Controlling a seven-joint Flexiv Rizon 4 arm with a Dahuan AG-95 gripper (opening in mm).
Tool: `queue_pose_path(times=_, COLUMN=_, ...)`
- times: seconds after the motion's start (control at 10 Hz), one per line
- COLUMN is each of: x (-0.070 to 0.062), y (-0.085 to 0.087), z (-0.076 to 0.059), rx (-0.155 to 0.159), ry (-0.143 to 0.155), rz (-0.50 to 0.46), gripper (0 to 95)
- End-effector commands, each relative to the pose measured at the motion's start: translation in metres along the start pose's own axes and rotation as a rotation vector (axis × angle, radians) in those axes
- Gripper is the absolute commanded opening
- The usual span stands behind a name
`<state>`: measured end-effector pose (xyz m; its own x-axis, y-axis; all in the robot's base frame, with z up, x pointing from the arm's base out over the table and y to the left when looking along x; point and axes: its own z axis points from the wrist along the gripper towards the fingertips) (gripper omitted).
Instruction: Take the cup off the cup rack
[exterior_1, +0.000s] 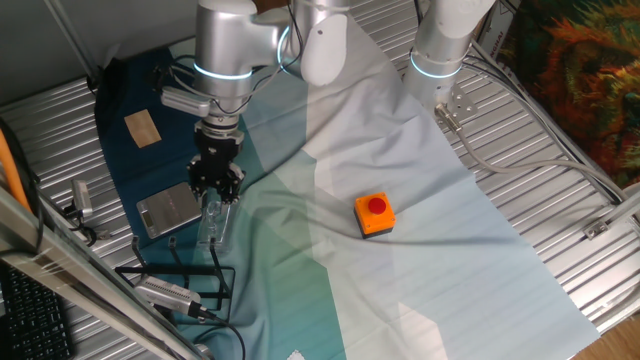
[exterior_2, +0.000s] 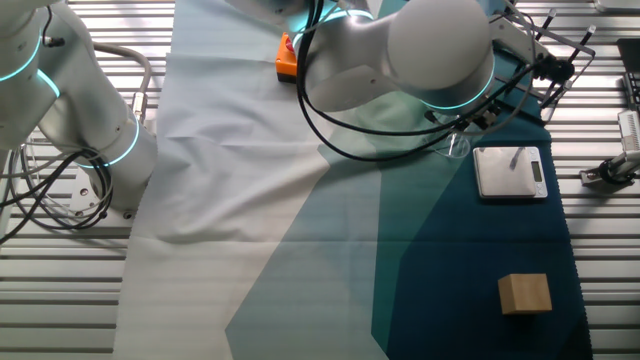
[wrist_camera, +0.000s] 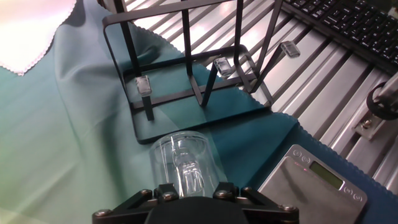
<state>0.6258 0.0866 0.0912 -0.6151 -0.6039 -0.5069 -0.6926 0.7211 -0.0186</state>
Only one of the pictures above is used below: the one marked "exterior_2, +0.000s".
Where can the teal and white tablecloth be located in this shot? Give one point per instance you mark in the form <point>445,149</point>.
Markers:
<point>250,200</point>

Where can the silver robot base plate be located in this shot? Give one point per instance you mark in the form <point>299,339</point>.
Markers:
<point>82,192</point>

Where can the silver depth camera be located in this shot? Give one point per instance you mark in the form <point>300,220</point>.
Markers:
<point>630,131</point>

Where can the silver digital kitchen scale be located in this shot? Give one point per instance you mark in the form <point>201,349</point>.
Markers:
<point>505,172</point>

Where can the orange emergency stop button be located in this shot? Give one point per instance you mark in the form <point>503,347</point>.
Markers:
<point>286,65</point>

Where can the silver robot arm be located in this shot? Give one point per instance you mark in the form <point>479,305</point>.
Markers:
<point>435,45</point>

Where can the clear glass cup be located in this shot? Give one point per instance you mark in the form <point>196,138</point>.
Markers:
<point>457,147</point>

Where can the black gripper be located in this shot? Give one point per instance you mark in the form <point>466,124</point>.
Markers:
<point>480,119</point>

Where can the wooden block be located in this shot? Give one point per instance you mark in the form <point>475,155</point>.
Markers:
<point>525,294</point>

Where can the black keyboard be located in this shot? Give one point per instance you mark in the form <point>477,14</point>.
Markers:
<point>631,65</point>

